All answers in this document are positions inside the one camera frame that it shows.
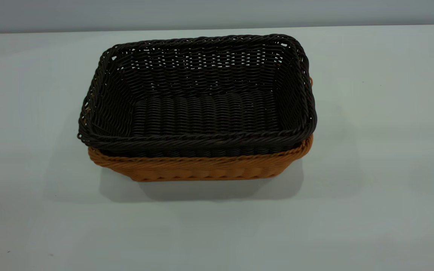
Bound dark brown wicker basket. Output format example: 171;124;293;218
77;33;318;158

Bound light brown wicker basket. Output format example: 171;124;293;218
84;77;315;183

